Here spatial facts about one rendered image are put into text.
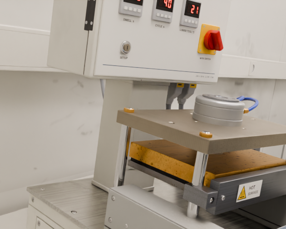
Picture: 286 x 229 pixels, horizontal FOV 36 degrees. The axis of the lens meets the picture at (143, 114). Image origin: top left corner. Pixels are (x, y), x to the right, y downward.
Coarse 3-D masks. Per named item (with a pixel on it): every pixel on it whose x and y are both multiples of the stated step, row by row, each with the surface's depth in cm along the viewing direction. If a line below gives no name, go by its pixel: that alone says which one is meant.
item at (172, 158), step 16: (144, 144) 70; (160, 144) 71; (176, 144) 73; (128, 160) 71; (144, 160) 68; (160, 160) 66; (176, 160) 63; (192, 160) 64; (208, 160) 65; (224, 160) 67; (240, 160) 68; (256, 160) 70; (272, 160) 71; (160, 176) 66; (176, 176) 64; (208, 176) 59; (224, 176) 60
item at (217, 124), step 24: (216, 96) 71; (240, 96) 83; (120, 120) 67; (144, 120) 63; (168, 120) 64; (192, 120) 68; (216, 120) 67; (240, 120) 69; (264, 120) 79; (192, 144) 57; (216, 144) 56; (240, 144) 60; (264, 144) 65
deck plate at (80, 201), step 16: (32, 192) 78; (48, 192) 79; (64, 192) 80; (80, 192) 81; (96, 192) 82; (160, 192) 87; (176, 192) 89; (64, 208) 73; (80, 208) 74; (96, 208) 75; (80, 224) 68; (96, 224) 68; (224, 224) 76; (240, 224) 77; (256, 224) 78
